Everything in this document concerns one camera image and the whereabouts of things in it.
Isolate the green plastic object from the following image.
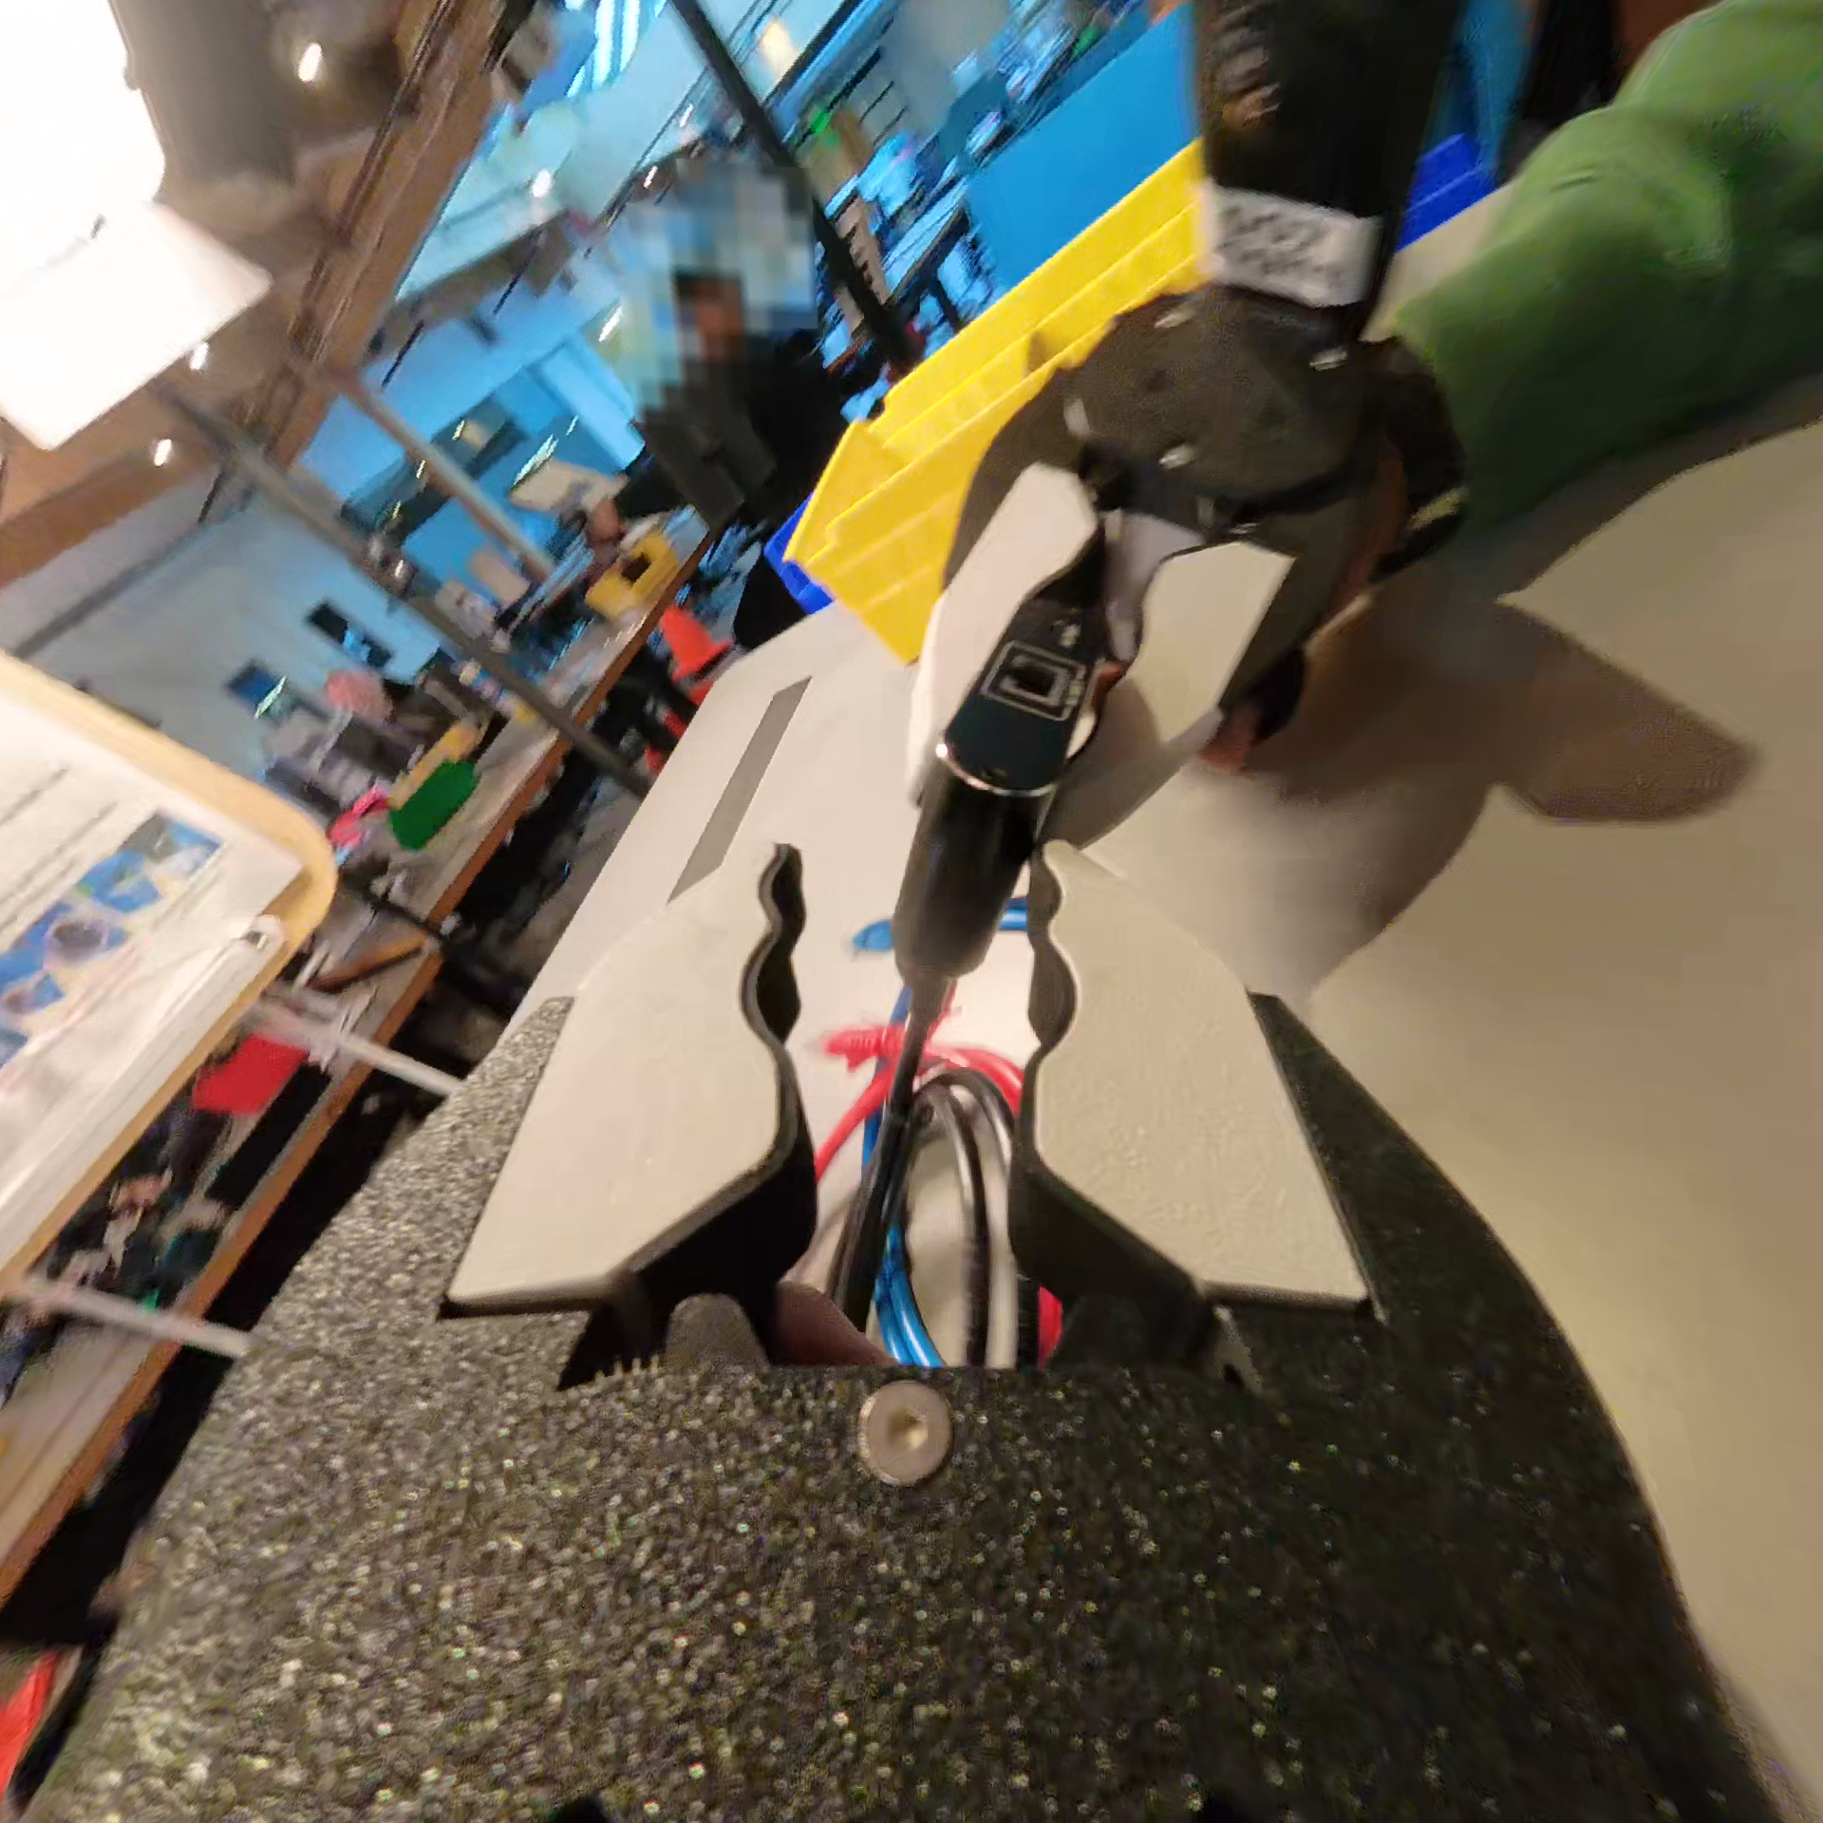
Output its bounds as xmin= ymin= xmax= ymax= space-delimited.
xmin=388 ymin=759 xmax=480 ymax=852

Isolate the yellow plastic bin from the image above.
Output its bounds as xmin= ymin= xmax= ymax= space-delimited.
xmin=780 ymin=140 xmax=1213 ymax=669

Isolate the black ethernet cable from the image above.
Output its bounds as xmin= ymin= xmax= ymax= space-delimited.
xmin=817 ymin=770 xmax=1063 ymax=1370

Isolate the person's right forearm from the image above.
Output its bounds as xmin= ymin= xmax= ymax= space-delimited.
xmin=1388 ymin=0 xmax=1823 ymax=536

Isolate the illustrated poster board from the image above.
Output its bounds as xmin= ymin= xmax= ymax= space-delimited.
xmin=0 ymin=697 xmax=306 ymax=1228

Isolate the red plastic box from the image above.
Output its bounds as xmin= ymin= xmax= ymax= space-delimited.
xmin=189 ymin=1033 xmax=310 ymax=1122

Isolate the person's right hand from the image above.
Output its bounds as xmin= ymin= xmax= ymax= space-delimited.
xmin=1209 ymin=452 xmax=1466 ymax=779

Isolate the grey metal post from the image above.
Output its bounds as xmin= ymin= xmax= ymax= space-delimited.
xmin=157 ymin=390 xmax=663 ymax=801

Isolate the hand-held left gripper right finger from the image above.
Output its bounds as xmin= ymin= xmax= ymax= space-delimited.
xmin=1009 ymin=840 xmax=1374 ymax=1326

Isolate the white light panel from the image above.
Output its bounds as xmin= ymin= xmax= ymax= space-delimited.
xmin=0 ymin=0 xmax=277 ymax=452

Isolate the red ethernet cable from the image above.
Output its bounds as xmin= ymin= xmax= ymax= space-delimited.
xmin=816 ymin=1013 xmax=1067 ymax=1359

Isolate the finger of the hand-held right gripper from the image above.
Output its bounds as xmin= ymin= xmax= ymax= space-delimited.
xmin=906 ymin=458 xmax=1109 ymax=801
xmin=1052 ymin=513 xmax=1297 ymax=845

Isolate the blue ethernet cable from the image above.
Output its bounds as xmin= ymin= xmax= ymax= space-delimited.
xmin=853 ymin=892 xmax=1044 ymax=1370

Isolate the yellow box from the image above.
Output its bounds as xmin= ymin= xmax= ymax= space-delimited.
xmin=589 ymin=532 xmax=679 ymax=624

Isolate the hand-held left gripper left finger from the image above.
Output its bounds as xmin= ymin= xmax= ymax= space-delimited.
xmin=443 ymin=843 xmax=817 ymax=1318

